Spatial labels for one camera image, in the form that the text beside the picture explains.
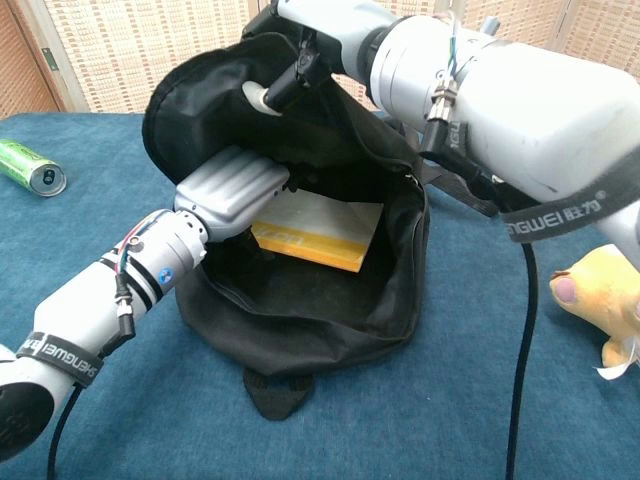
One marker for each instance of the yellow plush animal toy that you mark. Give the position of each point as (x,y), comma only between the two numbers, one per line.
(605,295)

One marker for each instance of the black metal screen hinge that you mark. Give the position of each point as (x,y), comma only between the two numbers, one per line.
(47,56)

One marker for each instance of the white and yellow book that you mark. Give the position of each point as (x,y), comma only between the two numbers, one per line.
(320,225)

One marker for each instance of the green drink can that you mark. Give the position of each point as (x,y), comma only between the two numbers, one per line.
(25,165)

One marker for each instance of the black fabric backpack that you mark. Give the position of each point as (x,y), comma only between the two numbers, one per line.
(300,320)

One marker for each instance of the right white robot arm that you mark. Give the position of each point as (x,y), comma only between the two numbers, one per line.
(525,110)

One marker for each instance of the woven folding screen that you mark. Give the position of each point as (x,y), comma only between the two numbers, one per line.
(125,50)

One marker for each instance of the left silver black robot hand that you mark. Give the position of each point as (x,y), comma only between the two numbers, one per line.
(230,190)

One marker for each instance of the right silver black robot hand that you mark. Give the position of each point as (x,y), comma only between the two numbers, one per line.
(345,30)

